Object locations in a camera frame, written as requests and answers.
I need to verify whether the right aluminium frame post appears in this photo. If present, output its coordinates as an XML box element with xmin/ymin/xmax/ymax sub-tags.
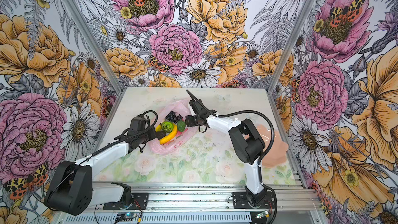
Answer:
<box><xmin>267</xmin><ymin>0</ymin><xmax>317</xmax><ymax>95</ymax></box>

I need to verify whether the green bumpy fruit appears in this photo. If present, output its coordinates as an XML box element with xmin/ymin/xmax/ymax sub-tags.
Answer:
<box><xmin>161</xmin><ymin>121</ymin><xmax>174</xmax><ymax>133</ymax></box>

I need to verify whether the yellow banana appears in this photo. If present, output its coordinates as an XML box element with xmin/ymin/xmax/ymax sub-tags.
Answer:
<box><xmin>155</xmin><ymin>124</ymin><xmax>177</xmax><ymax>145</ymax></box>

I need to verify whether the left aluminium frame post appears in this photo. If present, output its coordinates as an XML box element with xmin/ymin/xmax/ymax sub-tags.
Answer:
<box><xmin>62</xmin><ymin>0</ymin><xmax>124</xmax><ymax>95</ymax></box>

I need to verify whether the pink plastic bag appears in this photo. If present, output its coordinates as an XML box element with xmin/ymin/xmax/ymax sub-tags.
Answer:
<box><xmin>149</xmin><ymin>99</ymin><xmax>198</xmax><ymax>155</ymax></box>

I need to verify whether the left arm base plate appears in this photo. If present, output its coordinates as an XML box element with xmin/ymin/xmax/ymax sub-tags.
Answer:
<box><xmin>103</xmin><ymin>192</ymin><xmax>149</xmax><ymax>211</ymax></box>

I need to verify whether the left green circuit board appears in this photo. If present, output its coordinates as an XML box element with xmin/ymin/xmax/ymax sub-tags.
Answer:
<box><xmin>115</xmin><ymin>213</ymin><xmax>138</xmax><ymax>222</ymax></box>

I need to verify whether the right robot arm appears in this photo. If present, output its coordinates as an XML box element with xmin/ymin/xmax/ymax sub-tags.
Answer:
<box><xmin>185</xmin><ymin>91</ymin><xmax>275</xmax><ymax>208</ymax></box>

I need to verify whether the aluminium front rail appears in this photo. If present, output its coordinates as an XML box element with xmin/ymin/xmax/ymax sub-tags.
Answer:
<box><xmin>52</xmin><ymin>183</ymin><xmax>327</xmax><ymax>224</ymax></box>

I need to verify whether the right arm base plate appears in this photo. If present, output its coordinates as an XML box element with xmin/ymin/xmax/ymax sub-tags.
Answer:
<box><xmin>232</xmin><ymin>191</ymin><xmax>277</xmax><ymax>209</ymax></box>

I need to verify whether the pink scalloped bowl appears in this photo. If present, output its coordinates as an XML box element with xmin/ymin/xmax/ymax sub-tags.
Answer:
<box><xmin>257</xmin><ymin>124</ymin><xmax>288</xmax><ymax>168</ymax></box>

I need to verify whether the black grape bunch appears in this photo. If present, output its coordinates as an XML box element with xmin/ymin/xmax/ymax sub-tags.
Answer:
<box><xmin>166</xmin><ymin>111</ymin><xmax>183</xmax><ymax>124</ymax></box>

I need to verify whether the green avocado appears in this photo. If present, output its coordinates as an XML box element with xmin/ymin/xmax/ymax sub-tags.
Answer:
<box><xmin>177</xmin><ymin>120</ymin><xmax>186</xmax><ymax>132</ymax></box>

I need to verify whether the aluminium frame post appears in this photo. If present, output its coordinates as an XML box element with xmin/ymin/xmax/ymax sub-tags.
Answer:
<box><xmin>62</xmin><ymin>0</ymin><xmax>124</xmax><ymax>95</ymax></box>
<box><xmin>267</xmin><ymin>0</ymin><xmax>317</xmax><ymax>95</ymax></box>

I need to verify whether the left black cable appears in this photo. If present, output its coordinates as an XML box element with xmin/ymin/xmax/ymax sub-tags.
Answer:
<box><xmin>45</xmin><ymin>110</ymin><xmax>159</xmax><ymax>206</ymax></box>

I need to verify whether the green circuit board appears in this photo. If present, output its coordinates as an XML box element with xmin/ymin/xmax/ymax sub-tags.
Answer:
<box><xmin>256</xmin><ymin>211</ymin><xmax>269</xmax><ymax>218</ymax></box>
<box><xmin>115</xmin><ymin>213</ymin><xmax>138</xmax><ymax>222</ymax></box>

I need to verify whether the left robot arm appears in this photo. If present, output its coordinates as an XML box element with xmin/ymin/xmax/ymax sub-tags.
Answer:
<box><xmin>44</xmin><ymin>112</ymin><xmax>166</xmax><ymax>216</ymax></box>

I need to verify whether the right green circuit board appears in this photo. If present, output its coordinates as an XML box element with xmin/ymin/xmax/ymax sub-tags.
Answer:
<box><xmin>256</xmin><ymin>211</ymin><xmax>269</xmax><ymax>218</ymax></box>

